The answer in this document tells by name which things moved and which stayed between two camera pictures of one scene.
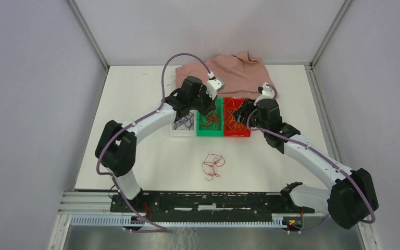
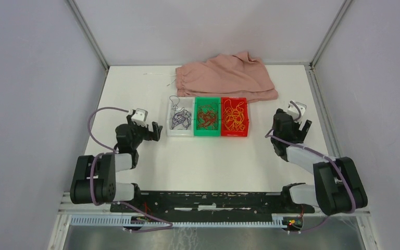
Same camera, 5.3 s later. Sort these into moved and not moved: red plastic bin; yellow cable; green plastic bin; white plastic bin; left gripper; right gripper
Moved: right gripper; left gripper
Not moved: yellow cable; green plastic bin; red plastic bin; white plastic bin
